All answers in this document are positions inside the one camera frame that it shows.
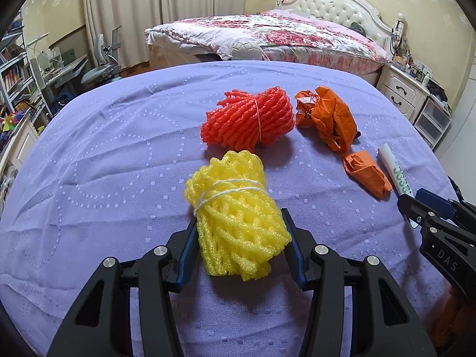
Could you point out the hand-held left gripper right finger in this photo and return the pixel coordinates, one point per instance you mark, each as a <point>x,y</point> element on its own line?
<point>296,253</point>

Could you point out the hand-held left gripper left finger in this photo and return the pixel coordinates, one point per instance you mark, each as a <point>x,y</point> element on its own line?
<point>186,256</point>

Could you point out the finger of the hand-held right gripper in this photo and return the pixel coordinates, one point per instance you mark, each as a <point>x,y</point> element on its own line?
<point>412,208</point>
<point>435,202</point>

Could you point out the white tube with green print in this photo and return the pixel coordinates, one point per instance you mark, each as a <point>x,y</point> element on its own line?
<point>392,165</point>

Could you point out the yellow foam fruit net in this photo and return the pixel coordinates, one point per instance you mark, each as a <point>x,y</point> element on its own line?
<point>234,212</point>

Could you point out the orange fabric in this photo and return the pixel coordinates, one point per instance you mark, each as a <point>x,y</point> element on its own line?
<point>453,316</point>

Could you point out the small orange plastic bag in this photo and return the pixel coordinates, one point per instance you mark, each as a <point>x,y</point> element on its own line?
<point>366,173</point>

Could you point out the clear plastic drawer unit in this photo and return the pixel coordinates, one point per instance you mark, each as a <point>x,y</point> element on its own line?
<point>433,122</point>

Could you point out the purple tablecloth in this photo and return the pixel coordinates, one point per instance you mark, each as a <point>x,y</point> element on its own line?
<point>111,174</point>

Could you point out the dark cloth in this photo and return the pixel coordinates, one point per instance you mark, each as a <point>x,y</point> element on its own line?
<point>438,91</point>

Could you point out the white nightstand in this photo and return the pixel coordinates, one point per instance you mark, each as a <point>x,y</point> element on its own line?
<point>401,93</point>

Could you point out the large orange plastic bag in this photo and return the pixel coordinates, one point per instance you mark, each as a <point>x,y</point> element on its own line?
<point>334,119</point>

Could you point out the clutter of small bottles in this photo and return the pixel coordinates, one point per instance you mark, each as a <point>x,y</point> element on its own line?
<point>412,67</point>

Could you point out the red foam fruit net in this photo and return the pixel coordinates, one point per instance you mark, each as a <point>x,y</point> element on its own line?
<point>245,119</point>

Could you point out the white low cabinet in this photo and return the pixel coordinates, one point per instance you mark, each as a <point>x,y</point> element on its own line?
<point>18,148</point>

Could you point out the grey desk chair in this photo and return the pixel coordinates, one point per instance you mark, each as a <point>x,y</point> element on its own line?
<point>102,67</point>

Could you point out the white bed with tufted headboard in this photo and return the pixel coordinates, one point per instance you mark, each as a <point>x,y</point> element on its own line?
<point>334,7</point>

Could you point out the floral quilt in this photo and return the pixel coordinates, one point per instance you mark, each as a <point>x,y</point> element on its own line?
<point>282,33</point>

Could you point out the white study desk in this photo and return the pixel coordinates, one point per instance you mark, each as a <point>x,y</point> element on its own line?
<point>61,70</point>

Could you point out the cream curtains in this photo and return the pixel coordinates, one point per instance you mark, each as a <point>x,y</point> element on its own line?
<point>167,11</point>

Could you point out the bookshelf with books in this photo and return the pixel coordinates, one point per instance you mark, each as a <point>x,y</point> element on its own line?
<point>15,70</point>

